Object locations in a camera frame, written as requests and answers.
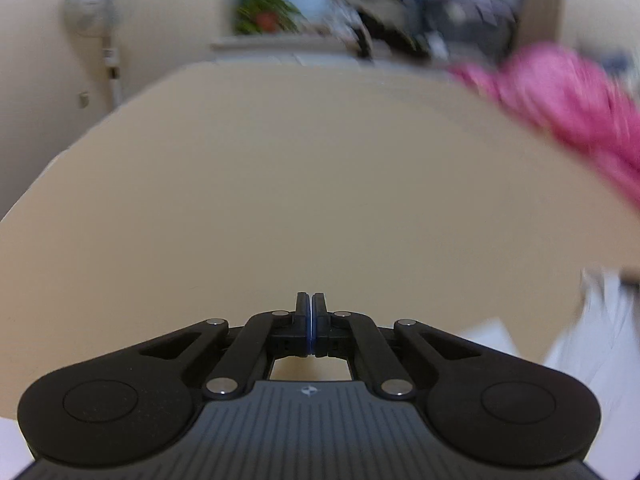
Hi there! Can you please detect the white t-shirt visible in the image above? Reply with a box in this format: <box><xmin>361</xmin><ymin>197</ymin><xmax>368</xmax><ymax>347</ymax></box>
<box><xmin>459</xmin><ymin>269</ymin><xmax>639</xmax><ymax>479</ymax></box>

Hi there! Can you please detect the pile of dark clothes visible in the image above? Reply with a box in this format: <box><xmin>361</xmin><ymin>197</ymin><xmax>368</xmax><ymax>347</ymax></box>
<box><xmin>337</xmin><ymin>0</ymin><xmax>431</xmax><ymax>61</ymax></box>

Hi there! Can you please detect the pink quilt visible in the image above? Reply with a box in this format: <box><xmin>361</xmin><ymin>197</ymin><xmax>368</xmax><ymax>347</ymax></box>
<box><xmin>448</xmin><ymin>42</ymin><xmax>639</xmax><ymax>204</ymax></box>

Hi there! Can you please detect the clear plastic storage bin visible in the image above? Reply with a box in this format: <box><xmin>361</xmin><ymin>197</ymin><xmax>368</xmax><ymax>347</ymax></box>
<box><xmin>422</xmin><ymin>0</ymin><xmax>521</xmax><ymax>62</ymax></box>

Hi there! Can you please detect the white standing fan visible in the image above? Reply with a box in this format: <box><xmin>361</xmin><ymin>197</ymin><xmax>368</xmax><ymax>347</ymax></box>
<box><xmin>62</xmin><ymin>0</ymin><xmax>134</xmax><ymax>108</ymax></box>

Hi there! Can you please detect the potted green plant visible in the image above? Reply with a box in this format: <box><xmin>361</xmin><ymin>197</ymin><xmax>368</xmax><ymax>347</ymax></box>
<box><xmin>233</xmin><ymin>0</ymin><xmax>302</xmax><ymax>36</ymax></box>

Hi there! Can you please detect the wooden wardrobe panel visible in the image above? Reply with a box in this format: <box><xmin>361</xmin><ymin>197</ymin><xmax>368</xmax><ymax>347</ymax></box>
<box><xmin>515</xmin><ymin>0</ymin><xmax>563</xmax><ymax>49</ymax></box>

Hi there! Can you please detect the white wall socket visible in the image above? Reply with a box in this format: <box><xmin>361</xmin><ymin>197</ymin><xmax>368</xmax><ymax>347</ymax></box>
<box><xmin>78</xmin><ymin>91</ymin><xmax>90</xmax><ymax>108</ymax></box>

